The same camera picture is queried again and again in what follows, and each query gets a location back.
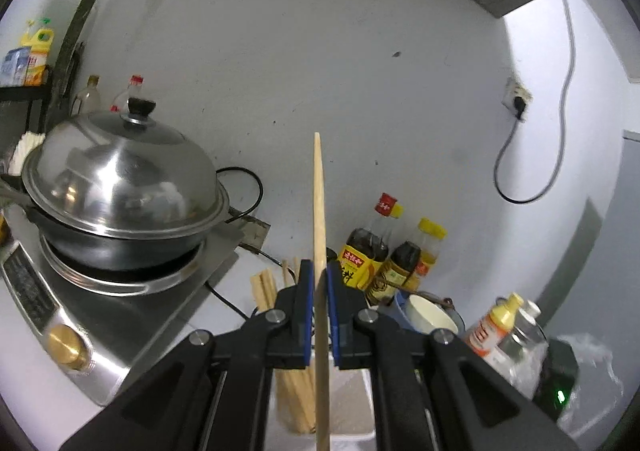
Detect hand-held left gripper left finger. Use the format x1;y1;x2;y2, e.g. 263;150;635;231
60;258;316;451

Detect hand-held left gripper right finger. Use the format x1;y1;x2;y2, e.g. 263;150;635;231
325;260;581;451

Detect pile of wooden chopsticks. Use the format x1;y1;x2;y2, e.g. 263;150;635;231
249;256;318;435

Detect white woven utensil basket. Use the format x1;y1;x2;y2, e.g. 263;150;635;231
266;365;377;451

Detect single wooden chopstick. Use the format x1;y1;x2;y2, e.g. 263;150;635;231
312;132;334;451

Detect clear plastic bag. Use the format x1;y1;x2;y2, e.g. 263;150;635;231
549;333;627;438

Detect clear glass jar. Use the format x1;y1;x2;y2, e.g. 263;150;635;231
497;300;547;400

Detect blue bowl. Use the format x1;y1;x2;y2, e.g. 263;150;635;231
392;288;467;338

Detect large red-capped sauce bottle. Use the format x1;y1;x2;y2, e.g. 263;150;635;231
337;192;405;293

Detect orange dish soap bottle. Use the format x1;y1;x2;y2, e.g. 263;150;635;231
464;291;525;363

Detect dark yellow-capped sauce bottle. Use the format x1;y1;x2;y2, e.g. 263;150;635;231
380;202;406;252
366;217;448;308

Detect white bowl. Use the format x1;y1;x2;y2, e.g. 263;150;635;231
403;293;460;338

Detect grey socket block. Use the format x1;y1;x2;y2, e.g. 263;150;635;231
238;216;270;251

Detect amber yellow-capped bottle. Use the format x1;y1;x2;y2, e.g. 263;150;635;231
407;245;444;293

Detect silver induction cooker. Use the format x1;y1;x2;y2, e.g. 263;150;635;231
0;210;247;408

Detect stainless steel wok lid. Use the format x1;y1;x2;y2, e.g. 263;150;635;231
20;98;231;238

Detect small red-capped bottle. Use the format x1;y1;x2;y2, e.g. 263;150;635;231
109;74;146;114

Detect clear glass bottle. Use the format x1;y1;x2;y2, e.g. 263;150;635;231
69;74;101;117

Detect white pleated paper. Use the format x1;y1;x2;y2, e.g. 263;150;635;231
9;130;47;177

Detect black shelf rack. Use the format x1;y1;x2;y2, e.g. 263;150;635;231
0;65;54;162

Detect yellow cooking oil bottle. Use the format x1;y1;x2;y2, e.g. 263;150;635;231
22;16;55;87

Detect dark vertical pipe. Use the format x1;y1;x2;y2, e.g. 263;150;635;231
49;0;147;102

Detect blue and white carton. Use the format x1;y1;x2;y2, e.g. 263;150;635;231
0;46;31;88

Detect black cable with plug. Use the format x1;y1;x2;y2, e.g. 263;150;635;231
204;246;282;323

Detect black cooker cable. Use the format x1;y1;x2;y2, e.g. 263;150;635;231
214;166;265;225

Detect white wall socket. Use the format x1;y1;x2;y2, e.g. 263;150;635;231
502;76;534;120

